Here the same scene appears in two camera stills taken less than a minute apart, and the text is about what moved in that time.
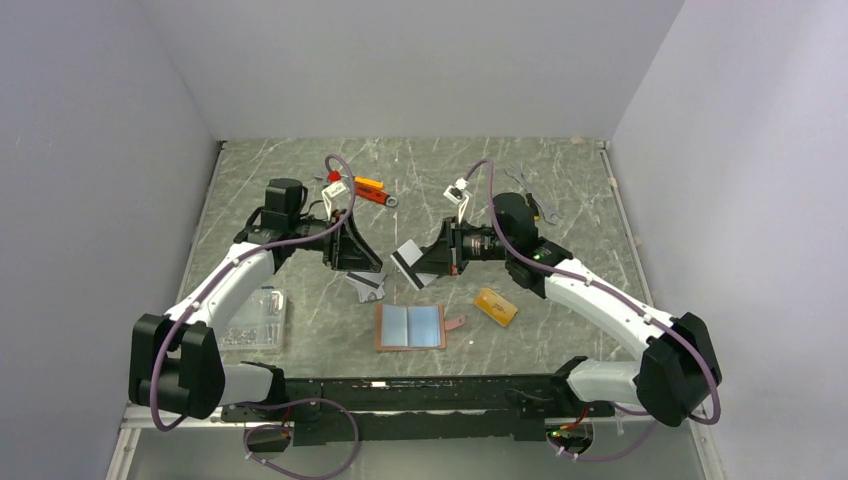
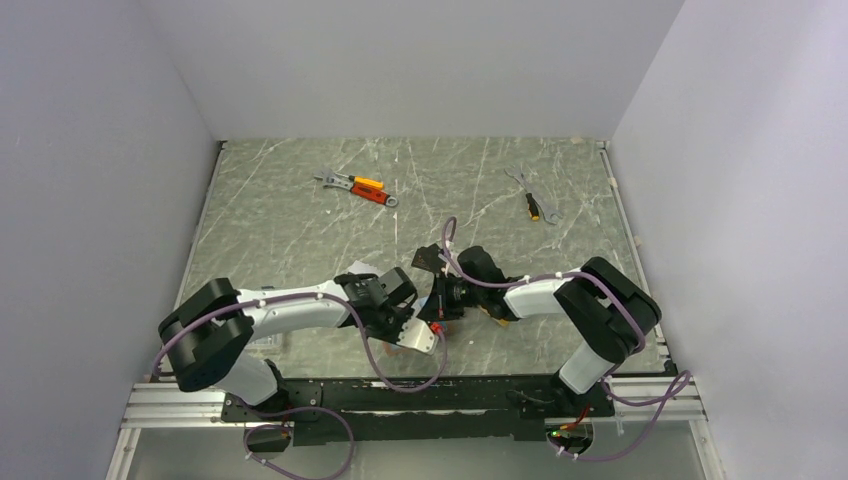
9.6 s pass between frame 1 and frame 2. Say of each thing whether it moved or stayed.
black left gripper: moved
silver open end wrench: stayed
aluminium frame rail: stayed
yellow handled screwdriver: stayed
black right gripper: moved
